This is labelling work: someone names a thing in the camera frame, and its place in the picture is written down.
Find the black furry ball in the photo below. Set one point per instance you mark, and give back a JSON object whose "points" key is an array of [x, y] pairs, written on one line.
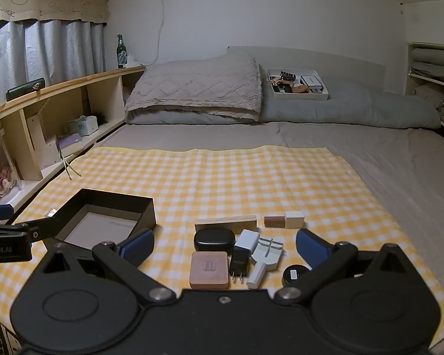
{"points": [[100, 117]]}

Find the black hair claw clip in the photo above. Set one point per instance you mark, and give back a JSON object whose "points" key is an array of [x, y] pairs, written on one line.
{"points": [[286, 74]]}

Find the white charger plug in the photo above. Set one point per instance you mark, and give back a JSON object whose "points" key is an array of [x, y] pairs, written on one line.
{"points": [[248, 238]]}

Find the green ribbon bookmark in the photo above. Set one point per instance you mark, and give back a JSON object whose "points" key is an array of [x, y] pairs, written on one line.
{"points": [[76, 172]]}

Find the small white block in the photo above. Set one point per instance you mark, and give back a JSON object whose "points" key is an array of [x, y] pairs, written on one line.
{"points": [[294, 220]]}

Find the wooden bedside shelf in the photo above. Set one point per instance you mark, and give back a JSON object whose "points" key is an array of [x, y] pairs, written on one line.
{"points": [[77, 81]]}

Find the small white labelled box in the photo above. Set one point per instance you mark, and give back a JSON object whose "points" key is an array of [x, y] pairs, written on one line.
{"points": [[311, 80]]}

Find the small brown block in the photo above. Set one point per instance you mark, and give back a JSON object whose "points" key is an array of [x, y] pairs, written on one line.
{"points": [[274, 222]]}

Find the plywood block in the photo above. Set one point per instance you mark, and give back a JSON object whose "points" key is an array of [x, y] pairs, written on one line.
{"points": [[225, 225]]}

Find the black cardboard box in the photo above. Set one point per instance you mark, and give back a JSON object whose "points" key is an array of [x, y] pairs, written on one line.
{"points": [[144, 214]]}

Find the white wall shelf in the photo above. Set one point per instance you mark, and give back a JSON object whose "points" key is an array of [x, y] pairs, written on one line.
{"points": [[409, 81]]}

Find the green glass bottle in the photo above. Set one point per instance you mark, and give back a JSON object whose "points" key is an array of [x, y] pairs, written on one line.
{"points": [[121, 55]]}

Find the doll in clear case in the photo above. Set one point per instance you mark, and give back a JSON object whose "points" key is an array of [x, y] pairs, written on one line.
{"points": [[0, 177]]}

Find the grey headboard cushion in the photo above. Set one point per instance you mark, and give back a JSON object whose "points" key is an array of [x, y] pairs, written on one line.
{"points": [[336, 61]]}

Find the white tray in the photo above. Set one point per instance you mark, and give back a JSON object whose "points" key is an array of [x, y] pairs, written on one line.
{"points": [[299, 97]]}

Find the wooden board holder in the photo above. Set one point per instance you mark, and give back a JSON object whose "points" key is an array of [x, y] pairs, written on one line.
{"points": [[40, 144]]}

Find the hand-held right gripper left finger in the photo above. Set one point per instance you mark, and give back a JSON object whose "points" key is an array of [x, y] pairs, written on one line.
{"points": [[138, 246]]}

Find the white ribbon bookmark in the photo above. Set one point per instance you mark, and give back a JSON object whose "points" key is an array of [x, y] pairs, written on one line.
{"points": [[67, 170]]}

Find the purple book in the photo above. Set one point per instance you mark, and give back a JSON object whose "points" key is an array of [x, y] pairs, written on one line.
{"points": [[68, 141]]}

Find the black earbud case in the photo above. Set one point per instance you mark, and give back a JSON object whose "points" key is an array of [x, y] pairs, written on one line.
{"points": [[214, 240]]}

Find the black round tin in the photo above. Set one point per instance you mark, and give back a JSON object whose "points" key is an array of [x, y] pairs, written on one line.
{"points": [[296, 268]]}

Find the beige textured blanket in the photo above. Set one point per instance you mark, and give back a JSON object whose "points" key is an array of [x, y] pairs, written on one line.
{"points": [[196, 81]]}

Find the clear plastic wrapper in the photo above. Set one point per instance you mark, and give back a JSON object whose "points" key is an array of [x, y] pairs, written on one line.
{"points": [[50, 213]]}

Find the yellow checked mat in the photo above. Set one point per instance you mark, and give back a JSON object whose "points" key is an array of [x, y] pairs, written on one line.
{"points": [[225, 181]]}

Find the tissue box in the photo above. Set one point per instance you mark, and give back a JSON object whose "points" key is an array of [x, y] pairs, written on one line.
{"points": [[85, 125]]}

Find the grey watch link tool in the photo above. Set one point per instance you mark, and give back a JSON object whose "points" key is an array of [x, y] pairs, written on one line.
{"points": [[261, 262]]}

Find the folded grey-green bedding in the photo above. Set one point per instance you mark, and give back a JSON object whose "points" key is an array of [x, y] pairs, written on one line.
{"points": [[433, 61]]}

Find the black charger plug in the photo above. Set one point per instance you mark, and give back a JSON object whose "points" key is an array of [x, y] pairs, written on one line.
{"points": [[239, 262]]}

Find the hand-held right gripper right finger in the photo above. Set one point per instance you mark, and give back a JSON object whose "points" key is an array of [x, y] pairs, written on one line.
{"points": [[310, 246]]}

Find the grey curtain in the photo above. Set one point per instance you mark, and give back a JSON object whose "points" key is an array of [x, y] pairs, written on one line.
{"points": [[51, 51]]}

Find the green glasses case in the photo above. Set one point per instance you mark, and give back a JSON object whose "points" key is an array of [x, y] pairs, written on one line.
{"points": [[24, 89]]}

